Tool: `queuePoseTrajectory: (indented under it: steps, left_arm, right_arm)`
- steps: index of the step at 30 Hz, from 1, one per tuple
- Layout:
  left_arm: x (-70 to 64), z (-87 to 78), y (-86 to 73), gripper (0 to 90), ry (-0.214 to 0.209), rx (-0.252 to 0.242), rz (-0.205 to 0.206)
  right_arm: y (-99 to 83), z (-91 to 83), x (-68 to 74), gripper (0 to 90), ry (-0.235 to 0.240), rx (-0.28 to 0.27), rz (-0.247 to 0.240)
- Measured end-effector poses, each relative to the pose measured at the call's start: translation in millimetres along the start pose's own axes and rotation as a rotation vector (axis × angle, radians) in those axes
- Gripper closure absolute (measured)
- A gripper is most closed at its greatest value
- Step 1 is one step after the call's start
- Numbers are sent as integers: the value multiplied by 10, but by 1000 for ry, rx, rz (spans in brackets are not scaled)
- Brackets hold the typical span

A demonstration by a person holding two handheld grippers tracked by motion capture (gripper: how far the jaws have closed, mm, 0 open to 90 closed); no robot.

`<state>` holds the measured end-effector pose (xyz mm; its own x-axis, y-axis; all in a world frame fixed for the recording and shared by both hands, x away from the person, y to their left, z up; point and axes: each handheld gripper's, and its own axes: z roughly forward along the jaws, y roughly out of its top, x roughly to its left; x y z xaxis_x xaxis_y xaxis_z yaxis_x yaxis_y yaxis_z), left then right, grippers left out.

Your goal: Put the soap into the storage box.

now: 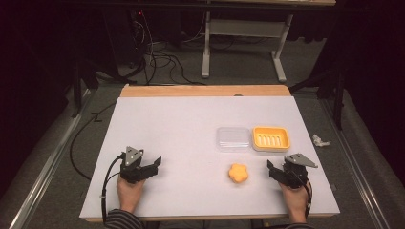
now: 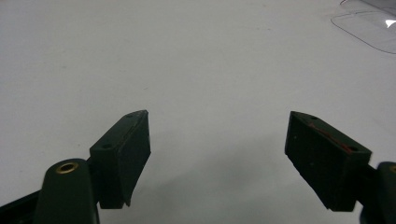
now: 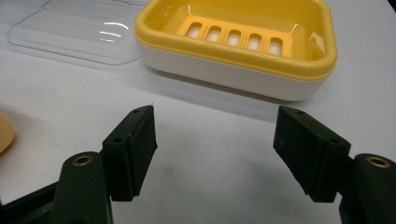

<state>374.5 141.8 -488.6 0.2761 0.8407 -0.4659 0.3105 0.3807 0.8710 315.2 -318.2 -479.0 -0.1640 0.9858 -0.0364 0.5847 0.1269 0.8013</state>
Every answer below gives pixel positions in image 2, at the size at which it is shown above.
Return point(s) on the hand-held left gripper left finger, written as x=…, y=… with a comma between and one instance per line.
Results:
x=121, y=161

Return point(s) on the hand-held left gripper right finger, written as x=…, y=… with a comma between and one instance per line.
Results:
x=327, y=161

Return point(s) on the clear plastic container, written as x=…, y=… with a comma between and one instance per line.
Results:
x=367, y=28

